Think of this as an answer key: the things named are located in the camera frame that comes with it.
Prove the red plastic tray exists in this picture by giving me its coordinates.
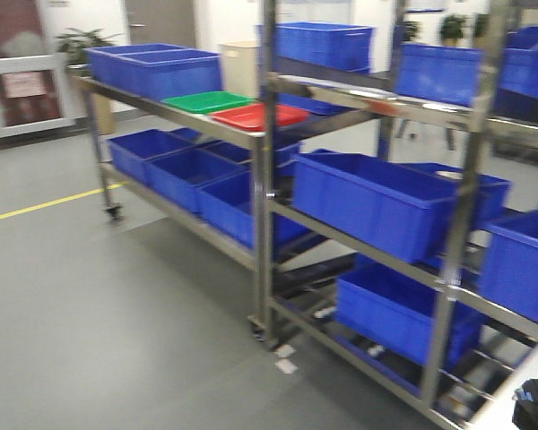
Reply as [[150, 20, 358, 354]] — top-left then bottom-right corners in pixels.
[[210, 103, 309, 132]]

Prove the large blue bin left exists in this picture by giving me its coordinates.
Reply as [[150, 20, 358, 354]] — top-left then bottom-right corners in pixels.
[[292, 152, 456, 263]]

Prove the steel trolley cart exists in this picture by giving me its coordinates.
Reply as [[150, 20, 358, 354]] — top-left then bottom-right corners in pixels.
[[76, 77, 354, 344]]

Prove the steel shelving rack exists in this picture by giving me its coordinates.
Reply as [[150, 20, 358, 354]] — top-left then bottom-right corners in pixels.
[[255, 1, 538, 429]]

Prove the green plastic tray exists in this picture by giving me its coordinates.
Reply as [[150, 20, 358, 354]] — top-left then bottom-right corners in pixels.
[[161, 90, 254, 114]]

